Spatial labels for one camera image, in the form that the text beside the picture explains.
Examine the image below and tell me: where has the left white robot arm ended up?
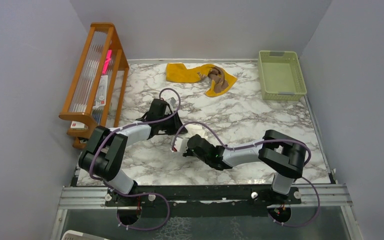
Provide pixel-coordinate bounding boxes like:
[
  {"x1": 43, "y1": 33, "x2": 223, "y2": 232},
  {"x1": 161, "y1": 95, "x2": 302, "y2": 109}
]
[{"x1": 78, "y1": 97, "x2": 185, "y2": 206}]

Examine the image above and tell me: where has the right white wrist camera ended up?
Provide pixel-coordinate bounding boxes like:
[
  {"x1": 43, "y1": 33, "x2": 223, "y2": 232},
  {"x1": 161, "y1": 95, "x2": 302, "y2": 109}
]
[{"x1": 170, "y1": 137, "x2": 190, "y2": 154}]

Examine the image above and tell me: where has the small white red box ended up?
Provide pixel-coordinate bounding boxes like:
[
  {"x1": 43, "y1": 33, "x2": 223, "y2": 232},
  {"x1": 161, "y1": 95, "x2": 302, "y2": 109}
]
[{"x1": 70, "y1": 121, "x2": 88, "y2": 130}]

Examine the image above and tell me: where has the white basket corner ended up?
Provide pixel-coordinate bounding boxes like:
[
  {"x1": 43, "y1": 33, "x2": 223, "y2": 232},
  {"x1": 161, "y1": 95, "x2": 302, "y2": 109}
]
[{"x1": 61, "y1": 230, "x2": 108, "y2": 240}]

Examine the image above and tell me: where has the wooden shelf rack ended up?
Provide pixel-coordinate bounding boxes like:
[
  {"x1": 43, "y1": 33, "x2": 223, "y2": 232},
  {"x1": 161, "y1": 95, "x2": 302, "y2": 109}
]
[{"x1": 59, "y1": 22, "x2": 130, "y2": 149}]

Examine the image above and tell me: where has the yellow brown towel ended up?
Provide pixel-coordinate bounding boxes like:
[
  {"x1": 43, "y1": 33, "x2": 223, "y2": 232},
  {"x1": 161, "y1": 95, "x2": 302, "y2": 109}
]
[{"x1": 165, "y1": 63, "x2": 237, "y2": 98}]

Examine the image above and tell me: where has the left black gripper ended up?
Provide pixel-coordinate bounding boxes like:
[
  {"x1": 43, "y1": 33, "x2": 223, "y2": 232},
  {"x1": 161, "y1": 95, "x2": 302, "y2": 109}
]
[{"x1": 158, "y1": 110, "x2": 188, "y2": 136}]

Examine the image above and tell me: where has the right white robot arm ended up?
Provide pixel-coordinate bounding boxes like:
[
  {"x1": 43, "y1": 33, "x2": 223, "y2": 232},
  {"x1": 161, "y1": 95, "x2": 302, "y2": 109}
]
[{"x1": 173, "y1": 129, "x2": 311, "y2": 204}]

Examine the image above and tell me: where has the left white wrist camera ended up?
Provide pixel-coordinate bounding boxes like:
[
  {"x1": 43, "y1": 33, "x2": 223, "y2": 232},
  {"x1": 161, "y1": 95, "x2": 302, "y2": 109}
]
[{"x1": 163, "y1": 97, "x2": 177, "y2": 111}]

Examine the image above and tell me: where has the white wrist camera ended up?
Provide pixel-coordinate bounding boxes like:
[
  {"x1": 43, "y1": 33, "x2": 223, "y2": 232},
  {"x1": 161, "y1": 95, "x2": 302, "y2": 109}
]
[
  {"x1": 170, "y1": 137, "x2": 190, "y2": 154},
  {"x1": 163, "y1": 97, "x2": 177, "y2": 111}
]

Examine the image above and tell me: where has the white cream towel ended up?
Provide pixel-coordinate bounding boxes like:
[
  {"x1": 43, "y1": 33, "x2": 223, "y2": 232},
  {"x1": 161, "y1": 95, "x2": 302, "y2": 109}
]
[{"x1": 193, "y1": 130, "x2": 208, "y2": 140}]

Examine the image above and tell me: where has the green plastic basket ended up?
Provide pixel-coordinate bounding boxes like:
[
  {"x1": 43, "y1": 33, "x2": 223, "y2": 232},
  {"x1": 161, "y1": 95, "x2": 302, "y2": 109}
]
[{"x1": 257, "y1": 50, "x2": 307, "y2": 101}]

